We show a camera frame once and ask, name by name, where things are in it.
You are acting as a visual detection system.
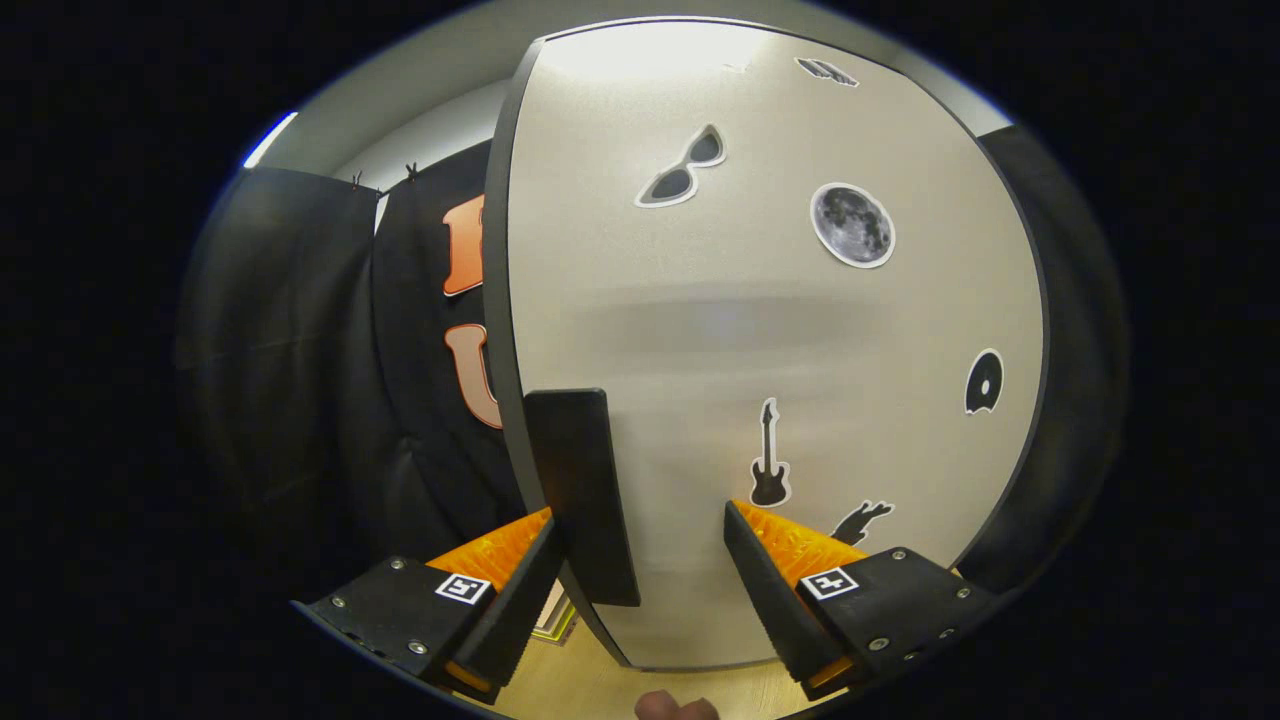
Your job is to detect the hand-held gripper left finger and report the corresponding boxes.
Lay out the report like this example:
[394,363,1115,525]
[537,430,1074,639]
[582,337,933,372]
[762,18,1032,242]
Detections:
[308,507,566,706]

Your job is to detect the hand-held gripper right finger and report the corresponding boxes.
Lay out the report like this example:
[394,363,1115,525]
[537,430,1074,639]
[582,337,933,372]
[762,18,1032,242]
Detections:
[724,500,1001,701]

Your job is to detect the beige shoe cabinet door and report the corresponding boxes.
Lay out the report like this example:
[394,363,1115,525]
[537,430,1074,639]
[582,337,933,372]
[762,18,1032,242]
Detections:
[505,20,1046,669]

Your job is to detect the dark grey shoe cabinet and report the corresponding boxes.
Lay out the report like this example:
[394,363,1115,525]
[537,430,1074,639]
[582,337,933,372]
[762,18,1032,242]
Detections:
[483,14,1051,673]

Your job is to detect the black backdrop clips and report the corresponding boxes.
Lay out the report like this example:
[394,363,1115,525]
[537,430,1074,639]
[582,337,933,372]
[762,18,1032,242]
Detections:
[350,160,419,189]

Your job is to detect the black door handle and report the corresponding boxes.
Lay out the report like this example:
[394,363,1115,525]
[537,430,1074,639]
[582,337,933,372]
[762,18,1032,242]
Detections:
[524,388,641,608]

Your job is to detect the black backdrop cloth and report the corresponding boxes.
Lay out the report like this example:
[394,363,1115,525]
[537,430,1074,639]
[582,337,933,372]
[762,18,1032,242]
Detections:
[175,125,1131,601]

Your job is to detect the ceiling light panel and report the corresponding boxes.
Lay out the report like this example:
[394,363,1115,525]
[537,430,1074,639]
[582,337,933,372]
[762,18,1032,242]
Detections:
[243,112,299,169]

